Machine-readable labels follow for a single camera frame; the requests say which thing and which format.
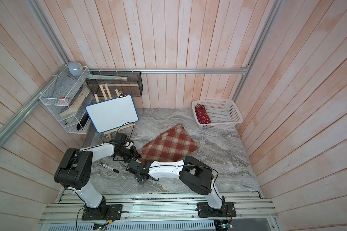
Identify red plaid skirt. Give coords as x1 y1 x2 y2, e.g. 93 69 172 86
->
138 123 199 163

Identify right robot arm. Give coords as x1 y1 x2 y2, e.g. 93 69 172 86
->
126 156 224 210

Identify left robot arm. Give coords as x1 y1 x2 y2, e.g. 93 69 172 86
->
54 132 141 209

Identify black marker pen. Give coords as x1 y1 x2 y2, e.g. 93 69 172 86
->
100 163 119 173

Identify white dry-erase board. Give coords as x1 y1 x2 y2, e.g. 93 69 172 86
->
85 95 139 133

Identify green ruler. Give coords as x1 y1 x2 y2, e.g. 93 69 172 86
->
87 74 128 80

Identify red dotted rolled skirt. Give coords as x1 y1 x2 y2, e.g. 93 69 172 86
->
195 104 212 124

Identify grey round speaker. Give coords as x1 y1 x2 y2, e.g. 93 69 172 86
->
67 61 83 78

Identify white plastic basket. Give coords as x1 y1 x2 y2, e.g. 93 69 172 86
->
192 99 243 129

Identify aluminium mounting rail frame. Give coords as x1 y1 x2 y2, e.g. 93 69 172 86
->
40 190 283 231

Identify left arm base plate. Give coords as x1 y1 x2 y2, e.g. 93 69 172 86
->
82 204 123 221

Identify black mesh wall basket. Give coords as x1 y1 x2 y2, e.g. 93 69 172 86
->
86 70 144 99

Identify books in wire rack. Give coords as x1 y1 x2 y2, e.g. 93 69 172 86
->
59 86 90 117

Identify white wire shelf rack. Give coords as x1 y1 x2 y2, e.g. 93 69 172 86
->
40 66 93 134

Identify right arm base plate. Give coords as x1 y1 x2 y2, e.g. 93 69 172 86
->
196 202 237 218

